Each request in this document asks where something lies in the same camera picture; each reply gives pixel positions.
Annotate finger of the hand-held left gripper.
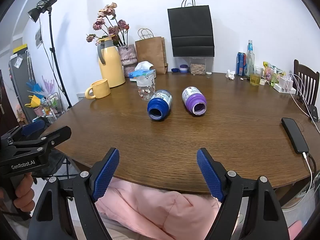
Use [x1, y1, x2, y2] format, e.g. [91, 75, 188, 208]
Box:
[7, 126, 72, 155]
[0, 119, 45, 143]

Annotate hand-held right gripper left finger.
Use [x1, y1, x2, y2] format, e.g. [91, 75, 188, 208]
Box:
[27, 147, 120, 240]

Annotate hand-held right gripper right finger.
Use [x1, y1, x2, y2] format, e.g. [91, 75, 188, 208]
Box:
[196, 147, 290, 240]

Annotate purple cup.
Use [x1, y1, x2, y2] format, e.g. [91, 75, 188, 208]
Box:
[182, 86, 207, 116]

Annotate blue cup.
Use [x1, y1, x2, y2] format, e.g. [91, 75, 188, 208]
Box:
[147, 89, 173, 122]

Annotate clear printed plastic cup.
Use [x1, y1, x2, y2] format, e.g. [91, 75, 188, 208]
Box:
[136, 75, 156, 102]

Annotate person's left hand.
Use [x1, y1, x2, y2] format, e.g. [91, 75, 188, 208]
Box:
[0, 172, 35, 207]

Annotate cluttered utility cart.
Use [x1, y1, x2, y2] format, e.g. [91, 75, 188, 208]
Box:
[24, 75, 66, 123]

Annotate grey cabinet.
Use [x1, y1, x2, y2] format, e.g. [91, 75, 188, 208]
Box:
[9, 51, 38, 124]

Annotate pink padded clothing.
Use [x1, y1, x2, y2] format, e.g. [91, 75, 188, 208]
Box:
[95, 176, 223, 240]

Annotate yellow mug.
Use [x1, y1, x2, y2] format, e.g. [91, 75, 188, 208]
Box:
[85, 79, 111, 100]

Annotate black light stand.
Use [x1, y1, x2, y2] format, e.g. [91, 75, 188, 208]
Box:
[47, 7, 73, 110]

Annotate yellow thermos jug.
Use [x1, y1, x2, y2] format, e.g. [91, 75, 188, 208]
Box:
[97, 37, 126, 88]

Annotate black phone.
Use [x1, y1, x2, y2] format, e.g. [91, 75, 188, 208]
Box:
[281, 117, 309, 155]

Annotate pink fuzzy vase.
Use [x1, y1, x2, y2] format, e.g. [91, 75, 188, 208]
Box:
[117, 44, 138, 77]

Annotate blue tissue pack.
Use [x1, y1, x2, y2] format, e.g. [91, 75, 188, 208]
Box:
[129, 61, 157, 82]

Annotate glass of yellow liquid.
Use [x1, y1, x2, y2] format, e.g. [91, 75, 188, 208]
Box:
[250, 66, 264, 87]

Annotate clear container of grains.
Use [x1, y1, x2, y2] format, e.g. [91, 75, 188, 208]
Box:
[189, 57, 207, 75]

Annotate blue drink can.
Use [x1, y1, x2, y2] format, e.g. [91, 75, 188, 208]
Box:
[236, 52, 247, 76]

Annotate white charging station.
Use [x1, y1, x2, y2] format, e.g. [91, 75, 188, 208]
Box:
[273, 76, 297, 94]

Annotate pile of snack packets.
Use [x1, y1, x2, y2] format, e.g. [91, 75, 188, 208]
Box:
[262, 61, 286, 84]

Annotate dried pink flowers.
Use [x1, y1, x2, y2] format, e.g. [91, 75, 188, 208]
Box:
[86, 2, 130, 47]

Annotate small black device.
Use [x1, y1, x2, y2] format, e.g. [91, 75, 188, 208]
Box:
[309, 104, 320, 123]

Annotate black studio light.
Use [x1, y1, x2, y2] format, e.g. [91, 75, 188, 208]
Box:
[27, 0, 59, 23]

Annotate clear glass bottle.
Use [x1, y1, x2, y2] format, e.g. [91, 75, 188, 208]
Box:
[245, 40, 255, 78]

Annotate brown paper bag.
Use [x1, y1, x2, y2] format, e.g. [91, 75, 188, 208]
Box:
[135, 28, 168, 75]

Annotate dark wooden chair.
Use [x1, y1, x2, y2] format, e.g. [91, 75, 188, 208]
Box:
[292, 59, 320, 111]

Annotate black paper bag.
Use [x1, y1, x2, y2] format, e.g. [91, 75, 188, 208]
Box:
[167, 0, 215, 57]

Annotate white charging cable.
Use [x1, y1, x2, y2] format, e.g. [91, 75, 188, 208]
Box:
[302, 151, 314, 200]

